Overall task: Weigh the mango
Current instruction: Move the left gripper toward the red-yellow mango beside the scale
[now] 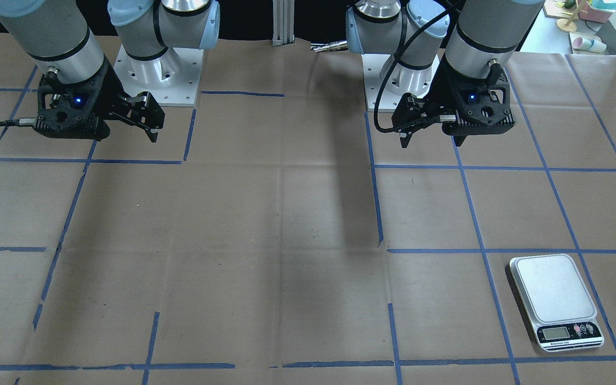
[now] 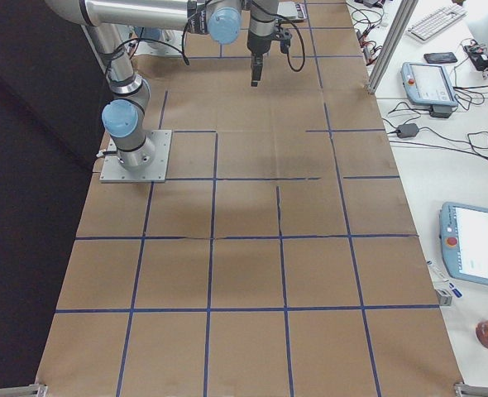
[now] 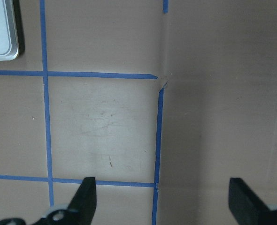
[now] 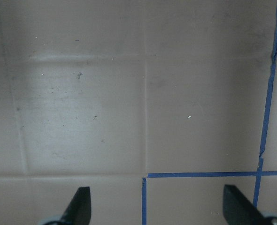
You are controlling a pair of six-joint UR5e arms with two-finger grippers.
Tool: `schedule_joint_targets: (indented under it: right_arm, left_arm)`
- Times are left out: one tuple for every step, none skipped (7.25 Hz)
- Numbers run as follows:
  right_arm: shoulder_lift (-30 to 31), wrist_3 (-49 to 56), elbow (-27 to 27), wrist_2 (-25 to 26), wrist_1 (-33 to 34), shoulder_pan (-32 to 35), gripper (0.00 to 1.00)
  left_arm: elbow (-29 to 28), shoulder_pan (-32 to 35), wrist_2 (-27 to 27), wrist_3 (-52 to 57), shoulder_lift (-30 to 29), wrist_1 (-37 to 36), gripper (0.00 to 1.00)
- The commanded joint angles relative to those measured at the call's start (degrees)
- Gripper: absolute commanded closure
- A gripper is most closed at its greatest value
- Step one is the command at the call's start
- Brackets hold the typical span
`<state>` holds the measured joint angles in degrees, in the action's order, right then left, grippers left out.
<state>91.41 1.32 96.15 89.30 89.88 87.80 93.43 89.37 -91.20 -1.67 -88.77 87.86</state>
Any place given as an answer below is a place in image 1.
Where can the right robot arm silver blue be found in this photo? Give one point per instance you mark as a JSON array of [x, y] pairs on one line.
[[57, 37]]

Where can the white paper cup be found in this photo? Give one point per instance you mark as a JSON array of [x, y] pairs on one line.
[[586, 44]]

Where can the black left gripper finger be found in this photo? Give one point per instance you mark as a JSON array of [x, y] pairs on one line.
[[459, 140], [405, 138]]

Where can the aluminium frame post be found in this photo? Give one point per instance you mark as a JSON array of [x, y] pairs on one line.
[[283, 22]]

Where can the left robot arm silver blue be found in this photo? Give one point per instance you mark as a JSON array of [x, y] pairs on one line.
[[412, 32]]

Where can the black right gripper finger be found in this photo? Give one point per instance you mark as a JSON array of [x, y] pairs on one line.
[[152, 135]]

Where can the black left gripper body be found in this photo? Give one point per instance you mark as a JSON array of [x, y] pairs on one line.
[[443, 91]]

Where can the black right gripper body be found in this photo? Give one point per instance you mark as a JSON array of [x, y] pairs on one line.
[[109, 89]]

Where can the silver digital kitchen scale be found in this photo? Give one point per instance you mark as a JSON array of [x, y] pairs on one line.
[[557, 302]]

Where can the metal cable connector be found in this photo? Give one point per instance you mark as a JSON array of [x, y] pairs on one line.
[[330, 47]]

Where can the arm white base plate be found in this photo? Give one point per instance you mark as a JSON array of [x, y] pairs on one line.
[[173, 79], [402, 80]]

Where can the wooden stand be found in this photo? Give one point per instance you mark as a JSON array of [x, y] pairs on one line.
[[568, 25]]

